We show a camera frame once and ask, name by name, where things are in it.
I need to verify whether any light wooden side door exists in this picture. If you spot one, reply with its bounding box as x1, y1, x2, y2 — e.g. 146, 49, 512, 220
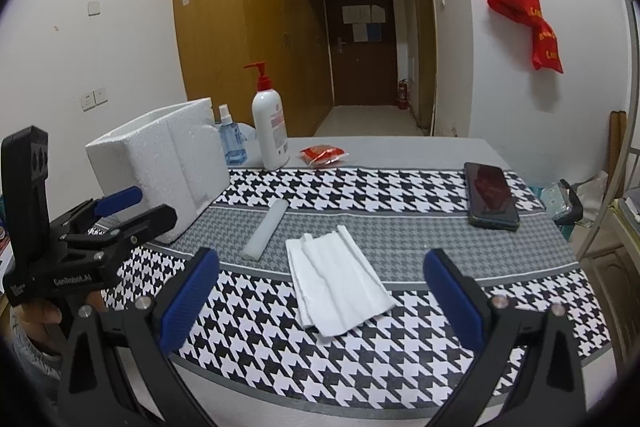
409, 0, 438, 130

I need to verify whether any white plastic bag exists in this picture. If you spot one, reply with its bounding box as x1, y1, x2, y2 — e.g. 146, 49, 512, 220
575, 172, 611, 208

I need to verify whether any red snack packet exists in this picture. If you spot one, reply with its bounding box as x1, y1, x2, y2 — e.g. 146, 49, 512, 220
300, 145, 349, 168

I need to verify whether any black bag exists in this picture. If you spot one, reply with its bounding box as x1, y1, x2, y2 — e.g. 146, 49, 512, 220
550, 179, 583, 238

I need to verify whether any white foam box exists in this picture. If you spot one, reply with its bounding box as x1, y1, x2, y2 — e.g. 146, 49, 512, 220
85, 98, 231, 244

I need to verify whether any blue spray bottle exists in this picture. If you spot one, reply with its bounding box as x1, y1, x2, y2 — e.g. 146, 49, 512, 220
217, 104, 248, 166

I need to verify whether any houndstooth tablecloth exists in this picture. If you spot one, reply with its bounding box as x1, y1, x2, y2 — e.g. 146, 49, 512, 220
87, 136, 615, 427

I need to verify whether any white foam stick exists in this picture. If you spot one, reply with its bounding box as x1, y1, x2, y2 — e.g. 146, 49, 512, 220
241, 199, 290, 262

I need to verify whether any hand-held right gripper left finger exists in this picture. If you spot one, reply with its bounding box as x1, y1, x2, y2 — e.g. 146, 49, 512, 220
55, 247, 236, 427

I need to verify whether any white tissue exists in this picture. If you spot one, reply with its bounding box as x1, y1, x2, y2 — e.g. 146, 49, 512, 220
285, 226, 397, 339

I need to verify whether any black smartphone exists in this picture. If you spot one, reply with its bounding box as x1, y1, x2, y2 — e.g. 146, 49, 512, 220
463, 162, 521, 232

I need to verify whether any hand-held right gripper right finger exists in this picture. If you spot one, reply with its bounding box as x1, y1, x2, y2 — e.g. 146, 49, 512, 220
422, 248, 588, 427

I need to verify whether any wooden board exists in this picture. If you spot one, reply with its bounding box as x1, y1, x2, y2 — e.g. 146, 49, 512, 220
607, 109, 628, 195

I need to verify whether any red hanging bag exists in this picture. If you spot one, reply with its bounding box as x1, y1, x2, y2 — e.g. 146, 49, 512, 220
483, 0, 564, 74

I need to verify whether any person's left hand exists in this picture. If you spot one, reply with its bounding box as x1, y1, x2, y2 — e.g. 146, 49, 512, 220
20, 289, 108, 353

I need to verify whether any white pump bottle red top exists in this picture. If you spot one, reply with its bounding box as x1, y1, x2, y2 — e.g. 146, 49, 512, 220
243, 62, 291, 171

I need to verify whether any dark brown entrance door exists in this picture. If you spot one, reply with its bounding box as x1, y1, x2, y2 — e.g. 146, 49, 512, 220
322, 0, 398, 106

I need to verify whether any person's left forearm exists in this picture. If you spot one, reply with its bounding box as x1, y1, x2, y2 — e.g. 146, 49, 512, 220
7, 307, 66, 403

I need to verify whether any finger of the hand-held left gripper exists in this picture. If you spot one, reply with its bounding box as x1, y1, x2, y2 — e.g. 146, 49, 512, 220
60, 204, 178, 263
50, 186, 143, 233

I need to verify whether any white metal bed frame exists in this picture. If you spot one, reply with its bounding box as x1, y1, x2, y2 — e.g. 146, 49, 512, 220
575, 0, 640, 268

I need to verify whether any wooden wardrobe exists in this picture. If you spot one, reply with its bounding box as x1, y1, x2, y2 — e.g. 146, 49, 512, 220
171, 0, 335, 140

